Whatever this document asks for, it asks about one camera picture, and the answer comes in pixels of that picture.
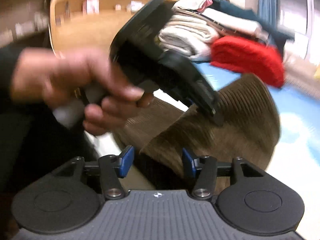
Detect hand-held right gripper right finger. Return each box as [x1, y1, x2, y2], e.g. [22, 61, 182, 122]
[182, 148, 269, 201]

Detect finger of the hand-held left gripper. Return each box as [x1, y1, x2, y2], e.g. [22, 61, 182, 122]
[160, 51, 225, 127]

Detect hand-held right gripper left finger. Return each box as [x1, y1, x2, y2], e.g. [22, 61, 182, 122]
[51, 145, 136, 201]

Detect brown corduroy pants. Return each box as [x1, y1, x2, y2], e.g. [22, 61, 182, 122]
[114, 74, 281, 193]

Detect person's left hand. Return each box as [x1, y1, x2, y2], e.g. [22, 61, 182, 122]
[11, 47, 154, 137]

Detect cream folded cloth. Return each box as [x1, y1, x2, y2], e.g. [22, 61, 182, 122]
[157, 14, 218, 62]

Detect wooden shelf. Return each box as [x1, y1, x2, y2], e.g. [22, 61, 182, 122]
[49, 0, 181, 53]

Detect red folded knit sweater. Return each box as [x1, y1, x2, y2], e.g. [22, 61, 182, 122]
[210, 35, 286, 89]

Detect person's dark clothing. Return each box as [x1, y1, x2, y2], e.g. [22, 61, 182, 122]
[0, 105, 101, 230]

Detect dark teal shark plush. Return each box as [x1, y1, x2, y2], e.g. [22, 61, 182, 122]
[210, 0, 295, 55]

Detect blue curtain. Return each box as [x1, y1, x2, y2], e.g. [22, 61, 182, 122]
[257, 0, 278, 28]

